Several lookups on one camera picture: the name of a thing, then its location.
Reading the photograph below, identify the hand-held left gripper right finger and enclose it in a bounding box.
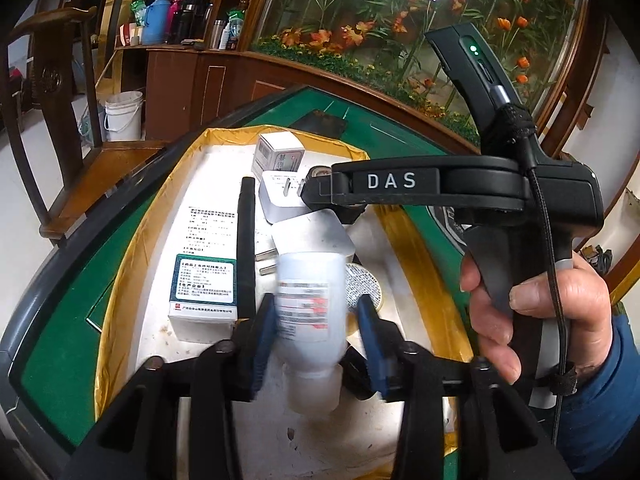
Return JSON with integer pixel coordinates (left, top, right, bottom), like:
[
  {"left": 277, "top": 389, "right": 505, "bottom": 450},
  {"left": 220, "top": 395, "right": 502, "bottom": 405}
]
[{"left": 356, "top": 295, "right": 575, "bottom": 480}]

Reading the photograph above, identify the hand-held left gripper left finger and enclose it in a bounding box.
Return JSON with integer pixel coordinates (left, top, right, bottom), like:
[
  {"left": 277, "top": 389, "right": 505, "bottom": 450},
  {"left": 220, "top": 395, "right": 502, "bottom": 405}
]
[{"left": 65, "top": 294, "right": 279, "bottom": 480}]

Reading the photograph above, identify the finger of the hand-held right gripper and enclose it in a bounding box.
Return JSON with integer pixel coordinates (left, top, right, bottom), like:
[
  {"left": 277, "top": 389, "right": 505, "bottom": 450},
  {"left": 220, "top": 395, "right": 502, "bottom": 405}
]
[{"left": 300, "top": 164, "right": 371, "bottom": 226}]

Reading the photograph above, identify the white power adapter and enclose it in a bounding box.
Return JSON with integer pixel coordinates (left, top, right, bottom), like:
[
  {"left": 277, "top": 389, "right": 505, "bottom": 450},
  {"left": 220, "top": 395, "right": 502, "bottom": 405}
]
[{"left": 257, "top": 170, "right": 311, "bottom": 226}]

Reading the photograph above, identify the white labelled plastic bottle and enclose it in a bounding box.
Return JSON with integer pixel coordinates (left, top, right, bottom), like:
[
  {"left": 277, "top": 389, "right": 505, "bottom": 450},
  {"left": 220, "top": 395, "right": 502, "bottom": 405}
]
[{"left": 274, "top": 251, "right": 348, "bottom": 416}]

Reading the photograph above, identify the white box with yellow lining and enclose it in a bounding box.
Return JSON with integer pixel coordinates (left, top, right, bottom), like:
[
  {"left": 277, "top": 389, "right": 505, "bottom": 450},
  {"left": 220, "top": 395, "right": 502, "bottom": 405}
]
[{"left": 95, "top": 127, "right": 476, "bottom": 461}]

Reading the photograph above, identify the person's right forearm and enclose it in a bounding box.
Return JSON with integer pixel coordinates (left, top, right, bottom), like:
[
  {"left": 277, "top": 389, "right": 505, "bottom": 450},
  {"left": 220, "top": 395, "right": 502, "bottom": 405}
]
[{"left": 555, "top": 310, "right": 640, "bottom": 480}]

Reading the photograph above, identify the person's right hand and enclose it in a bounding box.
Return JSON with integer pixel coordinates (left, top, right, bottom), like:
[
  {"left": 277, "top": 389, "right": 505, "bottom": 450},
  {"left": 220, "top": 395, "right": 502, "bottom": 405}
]
[{"left": 459, "top": 250, "right": 613, "bottom": 386}]

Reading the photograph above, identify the silver grey power adapter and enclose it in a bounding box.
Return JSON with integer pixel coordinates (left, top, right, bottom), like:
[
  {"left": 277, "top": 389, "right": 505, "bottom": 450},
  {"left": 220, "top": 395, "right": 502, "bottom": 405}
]
[{"left": 255, "top": 209, "right": 357, "bottom": 277}]

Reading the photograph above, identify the small white carton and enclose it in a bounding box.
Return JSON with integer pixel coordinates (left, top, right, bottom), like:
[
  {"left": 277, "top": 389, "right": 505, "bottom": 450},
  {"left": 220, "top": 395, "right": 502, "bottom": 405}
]
[{"left": 251, "top": 133, "right": 307, "bottom": 178}]

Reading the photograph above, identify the round tin with printed lid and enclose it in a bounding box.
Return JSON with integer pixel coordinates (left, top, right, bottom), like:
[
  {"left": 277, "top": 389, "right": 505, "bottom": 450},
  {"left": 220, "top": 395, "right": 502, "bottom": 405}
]
[{"left": 345, "top": 261, "right": 385, "bottom": 318}]

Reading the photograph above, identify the black smartphone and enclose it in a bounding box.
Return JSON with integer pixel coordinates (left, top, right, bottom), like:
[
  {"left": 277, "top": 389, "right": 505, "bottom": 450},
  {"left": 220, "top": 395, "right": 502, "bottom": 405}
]
[{"left": 292, "top": 108, "right": 348, "bottom": 140}]

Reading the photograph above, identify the black stick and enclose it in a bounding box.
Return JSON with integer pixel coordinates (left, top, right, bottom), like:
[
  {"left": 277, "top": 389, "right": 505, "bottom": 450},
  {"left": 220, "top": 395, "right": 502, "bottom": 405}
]
[{"left": 235, "top": 176, "right": 258, "bottom": 321}]

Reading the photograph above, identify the long white medicine box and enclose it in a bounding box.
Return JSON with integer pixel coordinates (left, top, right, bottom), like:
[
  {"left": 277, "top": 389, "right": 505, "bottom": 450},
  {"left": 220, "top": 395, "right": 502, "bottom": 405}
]
[{"left": 167, "top": 202, "right": 241, "bottom": 343}]

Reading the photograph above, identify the wooden side cabinet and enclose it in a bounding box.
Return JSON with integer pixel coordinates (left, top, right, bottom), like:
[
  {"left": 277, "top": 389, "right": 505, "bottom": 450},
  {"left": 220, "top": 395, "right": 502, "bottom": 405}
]
[{"left": 145, "top": 45, "right": 253, "bottom": 142}]

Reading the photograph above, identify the dark wooden chair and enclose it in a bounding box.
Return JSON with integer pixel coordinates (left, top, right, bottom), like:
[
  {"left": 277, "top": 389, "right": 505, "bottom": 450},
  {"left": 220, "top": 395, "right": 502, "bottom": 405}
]
[{"left": 0, "top": 6, "right": 171, "bottom": 248}]

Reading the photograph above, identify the white plastic bucket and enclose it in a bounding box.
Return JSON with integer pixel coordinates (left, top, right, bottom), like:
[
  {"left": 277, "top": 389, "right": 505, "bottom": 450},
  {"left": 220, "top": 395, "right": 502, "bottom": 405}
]
[{"left": 103, "top": 91, "right": 145, "bottom": 142}]

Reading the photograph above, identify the black thermos jug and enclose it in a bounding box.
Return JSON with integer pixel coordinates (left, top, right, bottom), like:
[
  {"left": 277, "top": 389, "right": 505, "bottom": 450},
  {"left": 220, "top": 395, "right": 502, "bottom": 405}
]
[{"left": 172, "top": 0, "right": 206, "bottom": 45}]

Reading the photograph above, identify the blue thermos jug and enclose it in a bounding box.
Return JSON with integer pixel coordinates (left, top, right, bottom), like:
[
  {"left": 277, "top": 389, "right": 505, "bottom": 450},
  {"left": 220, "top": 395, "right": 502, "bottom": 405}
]
[{"left": 142, "top": 0, "right": 171, "bottom": 46}]

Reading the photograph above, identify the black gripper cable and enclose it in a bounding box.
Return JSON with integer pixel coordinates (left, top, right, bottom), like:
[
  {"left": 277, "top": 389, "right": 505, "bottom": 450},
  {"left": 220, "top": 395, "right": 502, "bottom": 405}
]
[{"left": 520, "top": 105, "right": 576, "bottom": 446}]

